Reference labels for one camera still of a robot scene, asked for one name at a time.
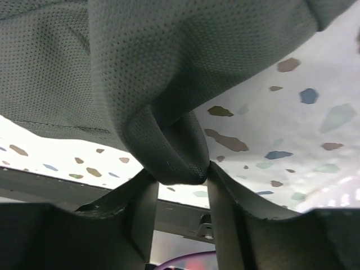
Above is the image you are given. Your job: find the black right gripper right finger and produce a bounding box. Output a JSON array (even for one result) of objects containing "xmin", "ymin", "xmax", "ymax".
[{"xmin": 208, "ymin": 163, "xmax": 359, "ymax": 270}]

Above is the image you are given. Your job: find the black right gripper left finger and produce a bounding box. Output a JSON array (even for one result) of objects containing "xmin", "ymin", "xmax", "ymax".
[{"xmin": 1, "ymin": 170, "xmax": 159, "ymax": 269}]

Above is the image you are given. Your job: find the grey t-shirt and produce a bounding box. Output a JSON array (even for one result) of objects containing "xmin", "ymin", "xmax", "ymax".
[{"xmin": 1, "ymin": 1, "xmax": 353, "ymax": 185}]

